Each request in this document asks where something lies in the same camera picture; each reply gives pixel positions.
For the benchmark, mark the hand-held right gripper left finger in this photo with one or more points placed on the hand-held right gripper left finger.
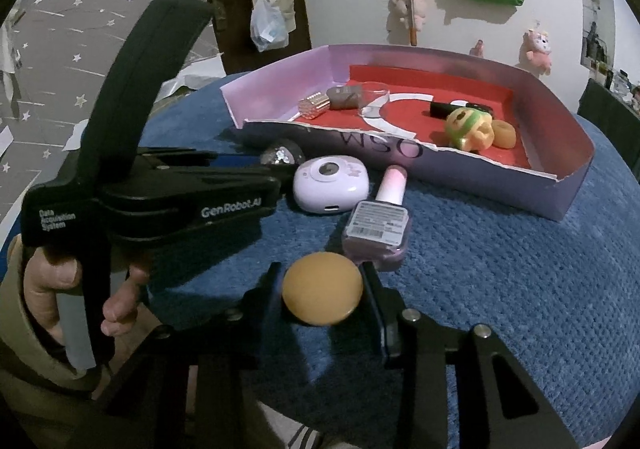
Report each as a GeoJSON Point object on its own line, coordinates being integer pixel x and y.
{"type": "Point", "coordinates": [267, 299]}

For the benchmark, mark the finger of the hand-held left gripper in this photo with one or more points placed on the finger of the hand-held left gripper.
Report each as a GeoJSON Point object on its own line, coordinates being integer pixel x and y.
{"type": "Point", "coordinates": [260, 171]}
{"type": "Point", "coordinates": [190, 156]}

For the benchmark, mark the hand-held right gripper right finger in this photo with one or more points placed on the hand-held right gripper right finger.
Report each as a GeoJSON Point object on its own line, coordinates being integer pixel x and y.
{"type": "Point", "coordinates": [387, 334]}

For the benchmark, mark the silver glitter ball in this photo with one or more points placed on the silver glitter ball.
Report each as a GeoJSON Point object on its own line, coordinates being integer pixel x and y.
{"type": "Point", "coordinates": [280, 153]}

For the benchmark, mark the orange round disc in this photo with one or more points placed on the orange round disc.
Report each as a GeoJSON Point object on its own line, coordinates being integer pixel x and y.
{"type": "Point", "coordinates": [322, 289]}

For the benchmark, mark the clear round dish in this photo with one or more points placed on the clear round dish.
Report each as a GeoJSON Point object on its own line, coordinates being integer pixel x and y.
{"type": "Point", "coordinates": [375, 96]}

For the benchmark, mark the cardboard box with red inside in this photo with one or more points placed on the cardboard box with red inside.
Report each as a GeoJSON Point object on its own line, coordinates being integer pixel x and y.
{"type": "Point", "coordinates": [475, 169]}

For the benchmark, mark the green bear toy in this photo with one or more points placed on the green bear toy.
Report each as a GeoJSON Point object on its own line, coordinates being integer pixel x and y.
{"type": "Point", "coordinates": [467, 129]}

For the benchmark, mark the person's left hand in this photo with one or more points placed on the person's left hand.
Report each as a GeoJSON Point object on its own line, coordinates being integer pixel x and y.
{"type": "Point", "coordinates": [45, 279]}

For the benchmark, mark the lilac earbud case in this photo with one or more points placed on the lilac earbud case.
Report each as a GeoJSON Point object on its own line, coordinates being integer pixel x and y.
{"type": "Point", "coordinates": [330, 186]}

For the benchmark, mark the pink nail polish bottle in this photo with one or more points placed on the pink nail polish bottle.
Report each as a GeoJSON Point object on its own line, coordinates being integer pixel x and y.
{"type": "Point", "coordinates": [377, 224]}

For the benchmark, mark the dark wooden door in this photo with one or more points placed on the dark wooden door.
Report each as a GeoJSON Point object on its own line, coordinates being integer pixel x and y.
{"type": "Point", "coordinates": [235, 54]}

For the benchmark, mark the hanging plastic bag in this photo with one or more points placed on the hanging plastic bag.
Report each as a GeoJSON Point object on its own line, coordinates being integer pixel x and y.
{"type": "Point", "coordinates": [269, 24]}

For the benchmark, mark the dark nail polish bottle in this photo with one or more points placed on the dark nail polish bottle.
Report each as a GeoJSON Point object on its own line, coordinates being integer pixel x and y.
{"type": "Point", "coordinates": [457, 110]}

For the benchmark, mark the pale pink plush toy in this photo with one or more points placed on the pale pink plush toy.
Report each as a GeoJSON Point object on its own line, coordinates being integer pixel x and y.
{"type": "Point", "coordinates": [419, 9]}

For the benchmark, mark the small pink plush toy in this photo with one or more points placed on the small pink plush toy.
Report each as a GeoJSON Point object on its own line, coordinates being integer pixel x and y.
{"type": "Point", "coordinates": [539, 51]}

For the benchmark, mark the dark side table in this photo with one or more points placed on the dark side table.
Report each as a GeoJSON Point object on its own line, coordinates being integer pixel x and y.
{"type": "Point", "coordinates": [610, 104]}

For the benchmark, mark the grey starry wall sheet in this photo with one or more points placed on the grey starry wall sheet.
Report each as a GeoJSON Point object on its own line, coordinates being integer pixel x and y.
{"type": "Point", "coordinates": [65, 29]}

